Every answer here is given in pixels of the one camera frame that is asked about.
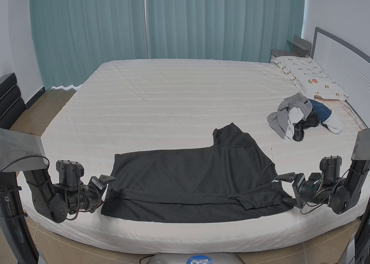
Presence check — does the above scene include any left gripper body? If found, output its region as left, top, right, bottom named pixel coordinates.
left=80, top=174, right=107, bottom=210

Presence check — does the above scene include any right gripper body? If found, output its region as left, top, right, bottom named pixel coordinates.
left=291, top=172, right=320, bottom=209

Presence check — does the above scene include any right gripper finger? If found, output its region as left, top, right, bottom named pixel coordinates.
left=283, top=197, right=303, bottom=209
left=275, top=172, right=299, bottom=183

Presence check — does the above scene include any black T-shirt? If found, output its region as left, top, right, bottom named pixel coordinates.
left=100, top=123, right=294, bottom=223

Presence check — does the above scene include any pile of clothes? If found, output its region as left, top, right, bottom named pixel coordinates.
left=267, top=93, right=342, bottom=142

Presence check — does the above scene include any bed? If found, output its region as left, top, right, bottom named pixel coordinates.
left=16, top=27, right=370, bottom=255

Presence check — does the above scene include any white printed pillow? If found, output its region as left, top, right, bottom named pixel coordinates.
left=270, top=55, right=349, bottom=101

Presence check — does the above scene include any black chest of drawers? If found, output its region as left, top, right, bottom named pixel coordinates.
left=0, top=73, right=28, bottom=130

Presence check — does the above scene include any grey bedside table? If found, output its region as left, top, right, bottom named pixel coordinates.
left=271, top=35, right=312, bottom=57

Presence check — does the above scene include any blue-green curtain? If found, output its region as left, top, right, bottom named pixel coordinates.
left=145, top=0, right=305, bottom=62
left=30, top=0, right=149, bottom=91

